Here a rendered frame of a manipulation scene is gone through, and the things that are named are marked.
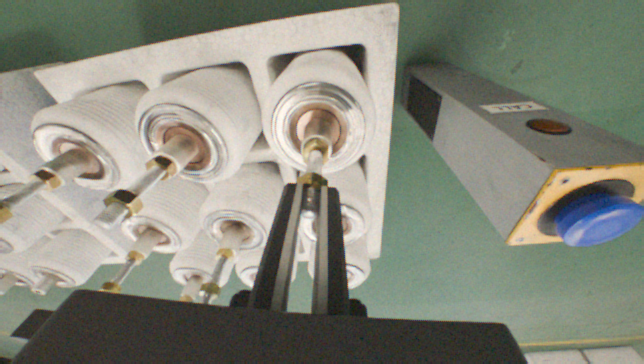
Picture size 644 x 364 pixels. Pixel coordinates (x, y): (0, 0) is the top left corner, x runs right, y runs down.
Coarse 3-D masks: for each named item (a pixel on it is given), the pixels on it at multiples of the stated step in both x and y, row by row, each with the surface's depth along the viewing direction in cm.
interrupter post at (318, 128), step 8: (312, 120) 16; (320, 120) 16; (312, 128) 15; (320, 128) 15; (328, 128) 16; (304, 136) 15; (312, 136) 14; (320, 136) 14; (328, 136) 14; (328, 144) 14
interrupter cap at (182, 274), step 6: (174, 270) 32; (180, 270) 31; (186, 270) 32; (192, 270) 31; (198, 270) 31; (174, 276) 33; (180, 276) 33; (186, 276) 33; (204, 276) 32; (210, 276) 32; (180, 282) 34; (186, 282) 34; (204, 282) 34
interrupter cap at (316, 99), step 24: (288, 96) 15; (312, 96) 15; (336, 96) 15; (288, 120) 16; (336, 120) 16; (360, 120) 16; (288, 144) 17; (336, 144) 17; (360, 144) 17; (336, 168) 18
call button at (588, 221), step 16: (576, 208) 12; (592, 208) 11; (608, 208) 11; (624, 208) 10; (640, 208) 10; (560, 224) 12; (576, 224) 11; (592, 224) 11; (608, 224) 11; (624, 224) 11; (576, 240) 12; (592, 240) 12; (608, 240) 12
